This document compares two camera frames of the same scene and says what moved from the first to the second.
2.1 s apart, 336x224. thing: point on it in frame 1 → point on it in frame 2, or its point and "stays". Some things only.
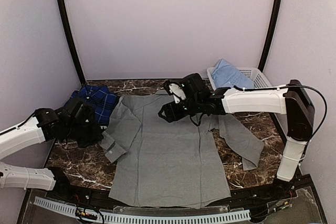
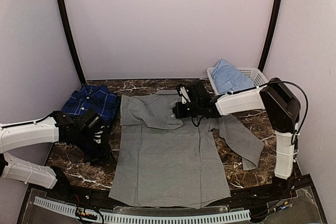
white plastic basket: x=259 y=80 stays
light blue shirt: x=225 y=75 stays
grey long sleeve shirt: x=169 y=164 stays
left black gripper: x=96 y=136 → x=104 y=155
